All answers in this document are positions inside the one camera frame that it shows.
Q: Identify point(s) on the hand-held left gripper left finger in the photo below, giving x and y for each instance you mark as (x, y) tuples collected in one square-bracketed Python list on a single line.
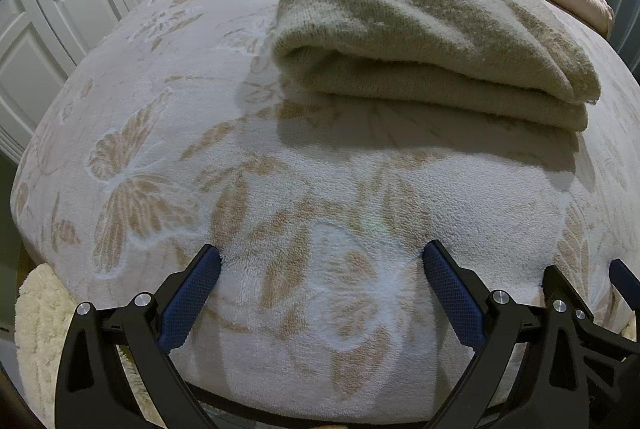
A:
[(192, 294)]

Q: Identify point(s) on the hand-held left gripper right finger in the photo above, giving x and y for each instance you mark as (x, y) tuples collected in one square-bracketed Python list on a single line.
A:
[(452, 294)]

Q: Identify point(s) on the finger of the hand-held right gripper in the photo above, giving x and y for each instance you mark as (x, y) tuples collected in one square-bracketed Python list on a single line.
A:
[(624, 274), (562, 284)]

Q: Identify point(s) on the white butterfly print blanket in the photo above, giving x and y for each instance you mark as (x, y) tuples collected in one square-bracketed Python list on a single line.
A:
[(300, 189)]

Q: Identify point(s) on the white fluffy rug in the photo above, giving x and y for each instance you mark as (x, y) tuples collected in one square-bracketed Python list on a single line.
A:
[(40, 334)]

